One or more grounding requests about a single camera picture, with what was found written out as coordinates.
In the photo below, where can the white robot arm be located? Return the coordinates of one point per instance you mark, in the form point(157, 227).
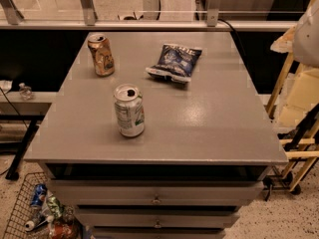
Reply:
point(302, 40)

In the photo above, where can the green crushed can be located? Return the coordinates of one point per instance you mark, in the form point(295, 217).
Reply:
point(55, 206)

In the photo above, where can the blue pepsi can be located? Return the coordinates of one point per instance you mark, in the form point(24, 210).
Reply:
point(38, 196)

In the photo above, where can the small glass jar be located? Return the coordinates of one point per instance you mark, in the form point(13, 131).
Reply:
point(25, 92)

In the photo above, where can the silver can in basket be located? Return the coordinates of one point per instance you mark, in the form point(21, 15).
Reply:
point(37, 221)

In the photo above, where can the grey drawer cabinet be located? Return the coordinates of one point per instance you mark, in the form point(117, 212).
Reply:
point(205, 149)

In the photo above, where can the metal window rail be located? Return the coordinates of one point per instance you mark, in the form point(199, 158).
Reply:
point(142, 25)

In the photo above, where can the blue chip bag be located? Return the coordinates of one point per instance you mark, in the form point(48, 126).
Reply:
point(176, 62)

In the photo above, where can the silver green 7up can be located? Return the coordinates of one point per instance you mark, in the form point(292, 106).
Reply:
point(128, 102)

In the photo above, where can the wire basket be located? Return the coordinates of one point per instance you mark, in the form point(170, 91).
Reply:
point(21, 210)

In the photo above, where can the red soda can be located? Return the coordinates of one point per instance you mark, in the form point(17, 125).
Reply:
point(61, 230)

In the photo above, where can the crushed brown soda can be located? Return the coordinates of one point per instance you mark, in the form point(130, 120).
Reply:
point(100, 48)

